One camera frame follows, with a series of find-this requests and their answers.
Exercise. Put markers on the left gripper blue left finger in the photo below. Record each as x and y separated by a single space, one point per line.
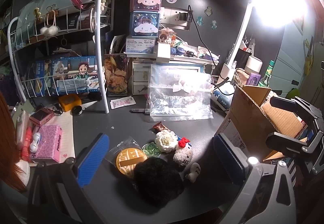
90 159

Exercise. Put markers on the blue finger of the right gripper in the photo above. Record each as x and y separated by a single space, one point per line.
286 145
292 105

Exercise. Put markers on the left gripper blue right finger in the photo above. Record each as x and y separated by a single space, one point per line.
232 158

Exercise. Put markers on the white kitty plush red bow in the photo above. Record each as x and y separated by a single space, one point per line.
183 153

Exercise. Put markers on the black fluffy pompom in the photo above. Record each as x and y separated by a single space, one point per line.
157 182

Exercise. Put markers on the white fabric flower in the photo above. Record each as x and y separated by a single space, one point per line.
166 141

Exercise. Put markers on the brown snack packet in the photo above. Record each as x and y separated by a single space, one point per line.
158 127

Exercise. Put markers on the green glass bottle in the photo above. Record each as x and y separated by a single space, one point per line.
265 81

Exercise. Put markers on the brown cardboard box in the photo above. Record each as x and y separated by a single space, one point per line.
251 119

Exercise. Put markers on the small white ghost figure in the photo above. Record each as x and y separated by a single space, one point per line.
194 172

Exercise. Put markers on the purple small box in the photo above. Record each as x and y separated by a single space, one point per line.
253 79

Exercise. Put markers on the pink patterned tissue box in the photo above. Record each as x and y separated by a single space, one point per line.
45 146

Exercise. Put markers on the white cylinder container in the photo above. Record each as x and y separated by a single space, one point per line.
253 65

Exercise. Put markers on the green glass trinket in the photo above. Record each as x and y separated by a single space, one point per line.
151 150

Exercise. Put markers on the yellow small box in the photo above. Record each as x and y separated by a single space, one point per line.
67 102

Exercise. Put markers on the pink white paper slip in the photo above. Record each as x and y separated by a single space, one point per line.
122 102

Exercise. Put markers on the pink compact case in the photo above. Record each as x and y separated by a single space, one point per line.
41 116

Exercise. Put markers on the black marker pen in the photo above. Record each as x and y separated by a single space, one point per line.
144 111

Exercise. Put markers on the anime picture box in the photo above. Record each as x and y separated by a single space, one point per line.
63 76

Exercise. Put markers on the clear plastic zip bag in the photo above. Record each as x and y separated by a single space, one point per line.
178 94

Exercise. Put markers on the anime art card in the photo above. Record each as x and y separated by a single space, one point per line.
115 70

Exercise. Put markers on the white desk lamp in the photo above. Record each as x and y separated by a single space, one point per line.
274 14

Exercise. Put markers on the white drawer unit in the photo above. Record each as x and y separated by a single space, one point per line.
139 73

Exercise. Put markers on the white blue medicine box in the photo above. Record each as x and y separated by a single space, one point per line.
140 45

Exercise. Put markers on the blue Cinnamoroll box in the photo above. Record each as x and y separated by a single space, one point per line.
144 24

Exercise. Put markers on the wall power outlet panel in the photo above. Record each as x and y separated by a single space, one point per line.
174 18

